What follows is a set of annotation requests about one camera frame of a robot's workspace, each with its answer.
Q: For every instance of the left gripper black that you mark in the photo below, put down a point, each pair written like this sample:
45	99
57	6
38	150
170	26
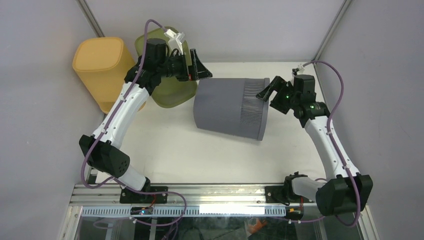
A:
196	71

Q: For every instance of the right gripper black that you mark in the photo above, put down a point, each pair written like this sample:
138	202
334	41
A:
279	85

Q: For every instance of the green plastic basket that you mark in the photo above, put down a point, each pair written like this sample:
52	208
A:
170	92

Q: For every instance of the grey plastic basket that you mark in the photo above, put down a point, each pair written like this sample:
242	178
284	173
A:
230	106

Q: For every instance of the yellow plastic basket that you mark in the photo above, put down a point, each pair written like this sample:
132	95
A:
102	63

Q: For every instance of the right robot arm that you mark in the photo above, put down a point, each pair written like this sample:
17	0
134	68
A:
345	190

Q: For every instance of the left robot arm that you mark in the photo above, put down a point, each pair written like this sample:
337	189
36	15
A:
102	149

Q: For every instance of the orange object under table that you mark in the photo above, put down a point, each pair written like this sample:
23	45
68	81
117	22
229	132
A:
254	224

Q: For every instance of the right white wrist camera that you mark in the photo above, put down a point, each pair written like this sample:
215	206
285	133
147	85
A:
299	70

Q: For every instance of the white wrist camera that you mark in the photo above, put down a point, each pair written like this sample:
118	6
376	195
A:
299	70
175	40

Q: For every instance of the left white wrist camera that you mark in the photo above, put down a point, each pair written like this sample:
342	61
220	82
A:
175	40

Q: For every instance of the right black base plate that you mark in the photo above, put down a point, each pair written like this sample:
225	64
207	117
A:
278	194

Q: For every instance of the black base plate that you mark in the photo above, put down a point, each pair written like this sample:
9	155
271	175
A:
278	194
130	197

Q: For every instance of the white slotted cable duct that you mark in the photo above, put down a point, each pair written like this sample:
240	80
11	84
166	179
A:
203	210

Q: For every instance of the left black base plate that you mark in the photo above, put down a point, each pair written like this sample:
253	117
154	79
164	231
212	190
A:
130	197

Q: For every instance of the aluminium mounting rail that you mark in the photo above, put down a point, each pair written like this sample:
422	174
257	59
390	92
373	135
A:
184	195

